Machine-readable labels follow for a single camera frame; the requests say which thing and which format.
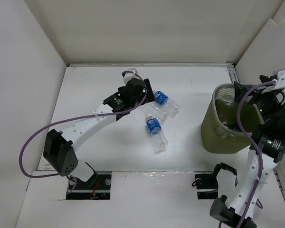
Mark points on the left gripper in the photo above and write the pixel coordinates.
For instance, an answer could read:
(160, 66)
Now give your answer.
(149, 95)

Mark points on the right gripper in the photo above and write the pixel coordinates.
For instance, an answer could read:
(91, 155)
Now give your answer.
(258, 94)

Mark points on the clear capless bottle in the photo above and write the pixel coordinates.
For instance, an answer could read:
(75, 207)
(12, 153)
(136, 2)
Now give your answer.
(226, 110)

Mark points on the blue label bottle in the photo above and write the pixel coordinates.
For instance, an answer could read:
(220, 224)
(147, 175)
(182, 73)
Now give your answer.
(158, 138)
(166, 104)

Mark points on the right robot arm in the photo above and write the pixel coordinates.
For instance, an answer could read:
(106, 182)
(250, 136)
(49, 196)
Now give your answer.
(265, 152)

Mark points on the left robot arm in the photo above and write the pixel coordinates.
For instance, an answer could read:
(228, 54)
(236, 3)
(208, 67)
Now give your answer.
(60, 147)

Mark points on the green mesh waste bin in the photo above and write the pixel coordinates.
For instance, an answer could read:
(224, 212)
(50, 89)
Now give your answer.
(217, 137)

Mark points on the clear white cap bottle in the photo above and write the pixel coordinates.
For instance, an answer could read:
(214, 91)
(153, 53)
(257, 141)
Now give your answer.
(154, 111)

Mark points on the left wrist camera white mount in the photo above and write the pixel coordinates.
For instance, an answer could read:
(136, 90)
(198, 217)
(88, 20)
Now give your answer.
(128, 75)

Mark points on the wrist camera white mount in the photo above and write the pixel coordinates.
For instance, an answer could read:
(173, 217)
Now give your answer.
(128, 75)
(279, 82)

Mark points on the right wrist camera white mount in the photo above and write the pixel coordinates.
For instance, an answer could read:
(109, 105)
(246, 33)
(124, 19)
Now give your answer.
(279, 82)

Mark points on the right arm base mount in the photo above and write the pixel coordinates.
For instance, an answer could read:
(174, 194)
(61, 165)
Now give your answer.
(207, 184)

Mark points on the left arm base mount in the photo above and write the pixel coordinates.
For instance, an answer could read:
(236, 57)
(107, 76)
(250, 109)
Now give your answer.
(101, 190)

